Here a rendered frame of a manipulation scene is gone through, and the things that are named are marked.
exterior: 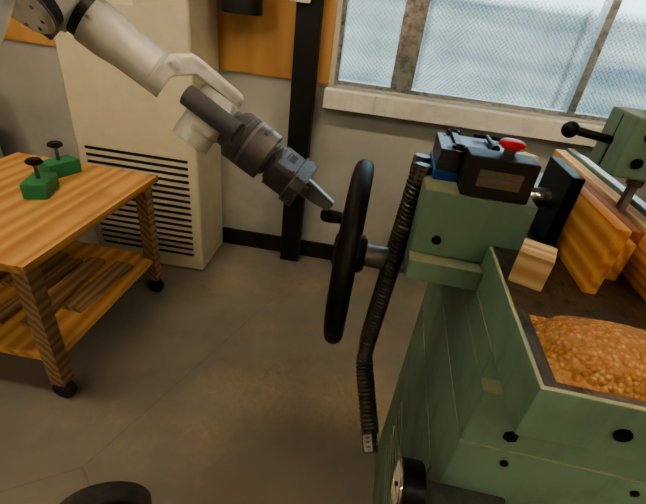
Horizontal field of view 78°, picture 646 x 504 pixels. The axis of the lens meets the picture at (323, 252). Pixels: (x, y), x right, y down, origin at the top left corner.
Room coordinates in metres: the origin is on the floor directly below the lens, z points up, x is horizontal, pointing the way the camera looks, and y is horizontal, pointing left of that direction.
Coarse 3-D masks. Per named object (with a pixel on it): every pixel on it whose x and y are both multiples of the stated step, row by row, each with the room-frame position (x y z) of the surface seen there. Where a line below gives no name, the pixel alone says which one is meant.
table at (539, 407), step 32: (416, 256) 0.45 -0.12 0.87; (512, 256) 0.43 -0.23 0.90; (480, 288) 0.42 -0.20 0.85; (512, 288) 0.36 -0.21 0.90; (544, 288) 0.36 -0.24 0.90; (576, 288) 0.37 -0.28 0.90; (608, 288) 0.38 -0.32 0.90; (512, 320) 0.31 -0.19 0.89; (608, 320) 0.32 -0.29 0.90; (640, 320) 0.33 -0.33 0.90; (512, 352) 0.28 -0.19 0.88; (512, 384) 0.26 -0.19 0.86; (544, 384) 0.23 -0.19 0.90; (512, 416) 0.23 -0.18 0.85; (544, 416) 0.22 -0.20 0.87; (576, 416) 0.22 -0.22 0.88; (608, 416) 0.21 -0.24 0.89; (640, 416) 0.21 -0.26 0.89; (608, 448) 0.21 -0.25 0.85; (640, 448) 0.21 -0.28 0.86
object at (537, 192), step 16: (560, 160) 0.54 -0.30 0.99; (544, 176) 0.55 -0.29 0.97; (560, 176) 0.50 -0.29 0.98; (576, 176) 0.47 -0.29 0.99; (544, 192) 0.50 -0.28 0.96; (560, 192) 0.48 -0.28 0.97; (576, 192) 0.46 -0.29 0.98; (544, 208) 0.50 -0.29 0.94; (560, 208) 0.47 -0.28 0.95; (544, 224) 0.48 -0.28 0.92; (560, 224) 0.46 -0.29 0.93; (544, 240) 0.47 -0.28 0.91
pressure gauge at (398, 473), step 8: (400, 456) 0.29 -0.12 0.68; (400, 464) 0.28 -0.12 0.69; (408, 464) 0.28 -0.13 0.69; (416, 464) 0.28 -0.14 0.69; (400, 472) 0.27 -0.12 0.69; (408, 472) 0.27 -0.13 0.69; (416, 472) 0.27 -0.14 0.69; (424, 472) 0.27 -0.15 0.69; (392, 480) 0.28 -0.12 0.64; (400, 480) 0.26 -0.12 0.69; (408, 480) 0.26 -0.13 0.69; (416, 480) 0.26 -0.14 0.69; (424, 480) 0.26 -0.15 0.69; (392, 488) 0.28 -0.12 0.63; (400, 488) 0.25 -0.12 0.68; (408, 488) 0.25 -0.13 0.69; (416, 488) 0.25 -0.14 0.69; (424, 488) 0.25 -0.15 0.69; (392, 496) 0.27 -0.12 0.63; (400, 496) 0.24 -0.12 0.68; (408, 496) 0.24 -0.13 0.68; (416, 496) 0.24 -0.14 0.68; (424, 496) 0.25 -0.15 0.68
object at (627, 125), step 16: (624, 112) 0.51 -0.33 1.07; (640, 112) 0.50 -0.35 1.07; (608, 128) 0.53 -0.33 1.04; (624, 128) 0.49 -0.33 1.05; (640, 128) 0.47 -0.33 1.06; (608, 144) 0.51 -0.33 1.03; (624, 144) 0.48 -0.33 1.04; (640, 144) 0.47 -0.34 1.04; (592, 160) 0.53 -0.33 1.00; (608, 160) 0.49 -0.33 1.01; (624, 160) 0.47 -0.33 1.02; (640, 160) 0.47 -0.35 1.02; (624, 176) 0.47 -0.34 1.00; (640, 176) 0.47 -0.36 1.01
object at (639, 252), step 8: (640, 248) 0.41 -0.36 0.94; (632, 256) 0.42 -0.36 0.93; (640, 256) 0.41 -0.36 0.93; (632, 264) 0.41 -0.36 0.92; (640, 264) 0.40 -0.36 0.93; (624, 272) 0.42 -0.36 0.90; (632, 272) 0.41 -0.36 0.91; (640, 272) 0.39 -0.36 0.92; (632, 280) 0.40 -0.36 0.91; (640, 280) 0.39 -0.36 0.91; (640, 288) 0.38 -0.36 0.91
